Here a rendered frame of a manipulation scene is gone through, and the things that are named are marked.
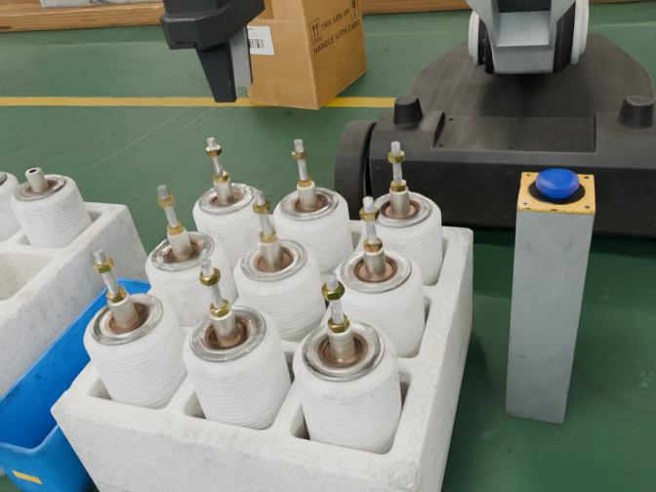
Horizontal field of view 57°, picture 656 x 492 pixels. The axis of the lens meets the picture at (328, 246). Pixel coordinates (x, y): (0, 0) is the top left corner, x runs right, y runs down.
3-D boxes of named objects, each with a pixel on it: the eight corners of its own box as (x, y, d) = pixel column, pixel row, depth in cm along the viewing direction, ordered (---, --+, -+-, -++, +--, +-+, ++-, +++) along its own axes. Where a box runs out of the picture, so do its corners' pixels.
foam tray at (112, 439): (240, 298, 103) (215, 209, 92) (472, 326, 90) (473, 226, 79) (106, 505, 73) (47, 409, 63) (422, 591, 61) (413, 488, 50)
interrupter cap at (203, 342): (218, 378, 54) (216, 372, 54) (176, 339, 59) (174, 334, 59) (282, 333, 58) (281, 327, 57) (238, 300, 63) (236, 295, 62)
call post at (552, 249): (509, 374, 82) (521, 174, 64) (564, 382, 79) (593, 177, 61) (504, 415, 76) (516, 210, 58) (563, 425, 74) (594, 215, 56)
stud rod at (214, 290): (222, 328, 57) (201, 266, 53) (218, 322, 58) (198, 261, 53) (231, 324, 57) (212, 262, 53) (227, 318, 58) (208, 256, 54)
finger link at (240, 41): (256, 86, 56) (241, 19, 53) (225, 87, 57) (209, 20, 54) (262, 80, 58) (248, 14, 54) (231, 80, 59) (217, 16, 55)
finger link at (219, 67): (212, 100, 55) (194, 31, 52) (244, 99, 54) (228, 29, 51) (205, 106, 54) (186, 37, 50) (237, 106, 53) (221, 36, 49)
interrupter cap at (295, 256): (308, 278, 64) (307, 273, 64) (239, 289, 64) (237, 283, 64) (307, 239, 70) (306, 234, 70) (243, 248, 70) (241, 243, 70)
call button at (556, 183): (535, 184, 62) (537, 166, 61) (577, 184, 61) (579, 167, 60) (533, 204, 59) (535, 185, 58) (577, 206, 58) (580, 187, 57)
